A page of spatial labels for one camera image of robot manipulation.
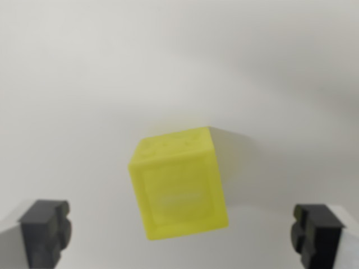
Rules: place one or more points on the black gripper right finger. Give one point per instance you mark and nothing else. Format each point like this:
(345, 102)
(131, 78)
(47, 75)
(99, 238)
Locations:
(322, 238)

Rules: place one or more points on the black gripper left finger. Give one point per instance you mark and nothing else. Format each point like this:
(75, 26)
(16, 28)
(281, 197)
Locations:
(39, 238)

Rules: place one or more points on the yellow cube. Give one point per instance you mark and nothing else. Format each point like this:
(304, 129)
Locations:
(179, 190)

